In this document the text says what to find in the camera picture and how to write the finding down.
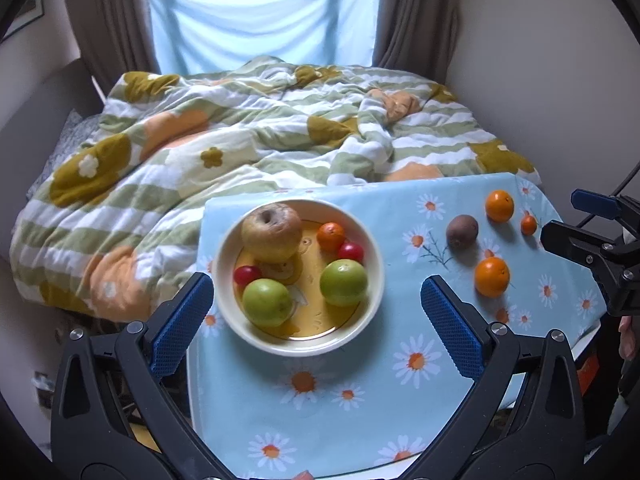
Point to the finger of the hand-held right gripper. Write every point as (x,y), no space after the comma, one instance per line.
(595,204)
(575,242)

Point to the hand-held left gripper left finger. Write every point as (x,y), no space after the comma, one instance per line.
(182,325)

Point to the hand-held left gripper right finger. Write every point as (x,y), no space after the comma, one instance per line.
(452,330)

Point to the red cherry tomato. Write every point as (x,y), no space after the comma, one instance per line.
(246,274)
(351,251)

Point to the green round fruit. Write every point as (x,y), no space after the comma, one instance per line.
(344,282)
(267,302)

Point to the yellow-brown apple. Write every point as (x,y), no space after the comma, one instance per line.
(272,232)

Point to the cream bowl with duck print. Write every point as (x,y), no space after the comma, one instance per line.
(320,322)

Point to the small orange kumquat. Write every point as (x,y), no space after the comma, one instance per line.
(528,224)
(331,236)

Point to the person's right hand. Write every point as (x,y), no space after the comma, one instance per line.
(625,340)

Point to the large orange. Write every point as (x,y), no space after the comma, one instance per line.
(500,205)
(492,276)

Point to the brown kiwi fruit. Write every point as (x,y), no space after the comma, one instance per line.
(462,231)

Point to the orange box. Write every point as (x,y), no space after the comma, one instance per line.
(590,375)

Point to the blue daisy tablecloth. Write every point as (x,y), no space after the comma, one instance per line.
(350,410)

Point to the green striped flower blanket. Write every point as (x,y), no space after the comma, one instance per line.
(225,125)

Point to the grey patterned bedsheet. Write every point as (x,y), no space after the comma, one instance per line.
(65,135)

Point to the brown curtain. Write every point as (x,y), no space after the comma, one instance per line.
(420,15)
(110,20)

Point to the grey headboard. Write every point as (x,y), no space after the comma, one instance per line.
(45,105)

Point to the light blue window cloth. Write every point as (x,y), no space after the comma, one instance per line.
(265,20)

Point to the framed wall picture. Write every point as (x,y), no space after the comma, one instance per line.
(25,15)

